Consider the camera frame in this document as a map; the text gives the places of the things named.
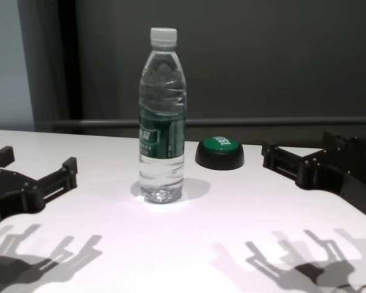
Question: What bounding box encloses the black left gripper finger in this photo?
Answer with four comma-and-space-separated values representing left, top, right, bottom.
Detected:
22, 156, 79, 212
0, 145, 15, 170

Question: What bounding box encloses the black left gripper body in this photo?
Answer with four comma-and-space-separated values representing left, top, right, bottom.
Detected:
0, 167, 27, 226

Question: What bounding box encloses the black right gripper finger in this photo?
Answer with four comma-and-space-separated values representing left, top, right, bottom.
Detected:
261, 140, 324, 189
322, 130, 359, 154

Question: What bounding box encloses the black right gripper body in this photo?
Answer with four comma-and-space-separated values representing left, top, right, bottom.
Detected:
303, 137, 366, 225

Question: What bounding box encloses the clear water bottle green label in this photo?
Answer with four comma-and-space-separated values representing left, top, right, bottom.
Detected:
138, 26, 188, 204

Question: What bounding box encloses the green button black base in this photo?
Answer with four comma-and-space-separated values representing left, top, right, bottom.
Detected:
195, 135, 245, 171

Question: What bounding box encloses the thin grey horizontal rail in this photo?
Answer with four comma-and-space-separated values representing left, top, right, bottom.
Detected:
51, 117, 366, 129

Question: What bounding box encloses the black vertical frame post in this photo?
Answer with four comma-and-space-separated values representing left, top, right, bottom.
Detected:
57, 0, 84, 135

